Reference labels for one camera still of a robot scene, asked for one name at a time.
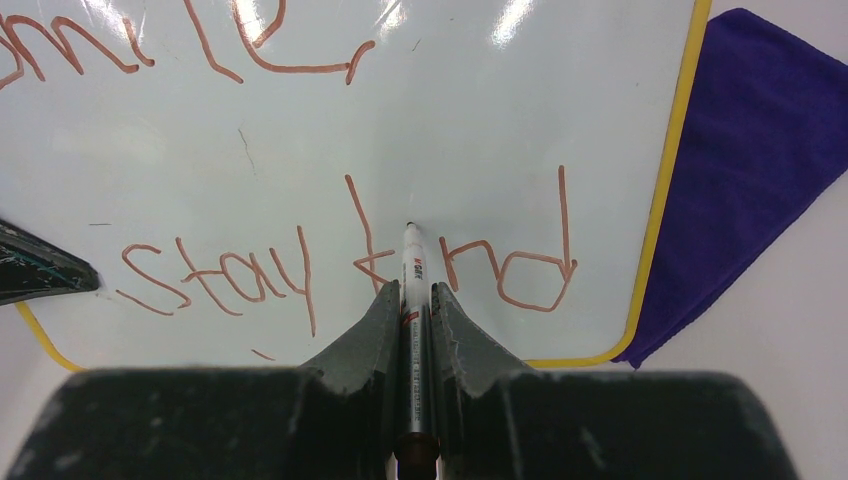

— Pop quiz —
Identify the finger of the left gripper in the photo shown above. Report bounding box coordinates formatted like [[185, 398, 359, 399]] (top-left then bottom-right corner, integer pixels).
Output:
[[1, 220, 101, 305]]

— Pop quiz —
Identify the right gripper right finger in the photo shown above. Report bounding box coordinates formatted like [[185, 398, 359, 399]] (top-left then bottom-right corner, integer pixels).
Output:
[[432, 283, 797, 479]]

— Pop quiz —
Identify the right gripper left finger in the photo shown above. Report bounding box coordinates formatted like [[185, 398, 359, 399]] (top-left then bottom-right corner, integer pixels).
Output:
[[7, 282, 400, 479]]

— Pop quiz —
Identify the brown capped whiteboard marker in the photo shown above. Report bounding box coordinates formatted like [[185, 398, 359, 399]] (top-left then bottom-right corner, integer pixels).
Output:
[[394, 222, 440, 479]]

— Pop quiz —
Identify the yellow framed whiteboard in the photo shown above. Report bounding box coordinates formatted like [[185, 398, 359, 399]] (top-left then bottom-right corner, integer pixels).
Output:
[[1, 1, 710, 368]]

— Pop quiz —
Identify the purple cloth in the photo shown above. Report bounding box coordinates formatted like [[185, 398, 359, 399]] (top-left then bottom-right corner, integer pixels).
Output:
[[620, 8, 847, 367]]

